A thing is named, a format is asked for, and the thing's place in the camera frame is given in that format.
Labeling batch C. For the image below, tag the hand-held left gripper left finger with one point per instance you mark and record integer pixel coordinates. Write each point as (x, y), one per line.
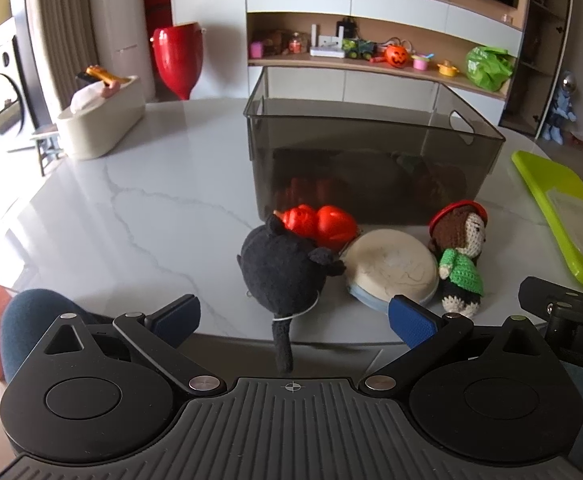
(176, 314)

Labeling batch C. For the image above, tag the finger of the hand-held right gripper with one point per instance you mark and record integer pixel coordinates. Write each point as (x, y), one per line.
(536, 292)

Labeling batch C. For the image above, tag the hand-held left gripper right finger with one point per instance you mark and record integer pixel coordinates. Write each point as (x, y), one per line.
(411, 322)

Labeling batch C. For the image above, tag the cream round cushion toy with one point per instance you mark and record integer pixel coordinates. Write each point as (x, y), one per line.
(391, 265)

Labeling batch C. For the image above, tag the crochet doll with red hat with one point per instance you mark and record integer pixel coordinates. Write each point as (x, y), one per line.
(459, 265)

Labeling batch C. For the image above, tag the clear plastic container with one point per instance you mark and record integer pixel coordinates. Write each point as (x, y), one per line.
(576, 225)

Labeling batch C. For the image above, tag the lime green tray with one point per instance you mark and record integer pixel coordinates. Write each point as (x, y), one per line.
(536, 180)

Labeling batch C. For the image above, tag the black plush cat toy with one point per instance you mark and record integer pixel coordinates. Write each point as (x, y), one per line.
(281, 270)

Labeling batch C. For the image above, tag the red plastic toy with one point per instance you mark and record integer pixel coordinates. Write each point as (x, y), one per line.
(331, 222)

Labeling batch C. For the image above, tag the smoked grey storage bin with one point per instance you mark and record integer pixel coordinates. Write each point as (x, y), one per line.
(321, 135)

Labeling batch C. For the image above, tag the dark blue cushion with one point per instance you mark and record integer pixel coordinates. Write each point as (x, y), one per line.
(31, 325)

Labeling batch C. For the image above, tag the blue figure toy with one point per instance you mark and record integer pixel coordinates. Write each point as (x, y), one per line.
(561, 105)

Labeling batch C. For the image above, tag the cream tissue box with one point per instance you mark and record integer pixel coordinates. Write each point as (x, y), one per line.
(96, 125)

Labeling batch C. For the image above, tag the small grey stool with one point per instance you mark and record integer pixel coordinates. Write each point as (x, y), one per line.
(46, 135)

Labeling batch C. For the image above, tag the green plastic bag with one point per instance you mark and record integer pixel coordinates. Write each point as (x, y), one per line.
(489, 67)

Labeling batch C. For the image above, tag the dark open shelf unit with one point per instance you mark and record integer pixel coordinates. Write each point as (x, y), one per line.
(546, 60)

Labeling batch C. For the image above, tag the yellow toy pot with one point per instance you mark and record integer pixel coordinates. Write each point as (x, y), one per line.
(447, 68)

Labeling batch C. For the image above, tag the yellow black toy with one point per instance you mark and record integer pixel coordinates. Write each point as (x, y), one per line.
(99, 74)

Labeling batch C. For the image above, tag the pink toy pot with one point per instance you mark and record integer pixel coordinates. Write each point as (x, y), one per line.
(421, 62)

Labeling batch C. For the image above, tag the red floor vase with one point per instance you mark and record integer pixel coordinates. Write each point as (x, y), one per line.
(179, 55)

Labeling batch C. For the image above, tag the orange pumpkin bucket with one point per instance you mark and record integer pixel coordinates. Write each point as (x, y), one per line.
(397, 56)

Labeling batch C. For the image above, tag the pink cup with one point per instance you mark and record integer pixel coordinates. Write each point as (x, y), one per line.
(256, 50)

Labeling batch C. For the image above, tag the green toy tractor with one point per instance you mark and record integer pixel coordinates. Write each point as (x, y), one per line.
(359, 49)

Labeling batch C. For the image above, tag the white router box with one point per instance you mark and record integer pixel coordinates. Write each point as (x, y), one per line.
(326, 51)

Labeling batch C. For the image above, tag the white washing machine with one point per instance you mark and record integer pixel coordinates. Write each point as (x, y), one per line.
(1, 90)

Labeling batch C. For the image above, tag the brown toy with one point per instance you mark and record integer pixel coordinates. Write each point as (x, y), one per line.
(275, 42)

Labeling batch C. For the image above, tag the small glass jar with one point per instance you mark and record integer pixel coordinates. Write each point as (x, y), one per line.
(296, 44)

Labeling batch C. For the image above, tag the white column air conditioner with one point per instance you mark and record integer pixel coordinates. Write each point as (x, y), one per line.
(121, 20)

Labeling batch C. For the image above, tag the black power adapter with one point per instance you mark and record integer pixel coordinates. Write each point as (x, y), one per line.
(346, 26)

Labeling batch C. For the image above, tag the beige curtain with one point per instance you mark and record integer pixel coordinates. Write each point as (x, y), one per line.
(61, 20)

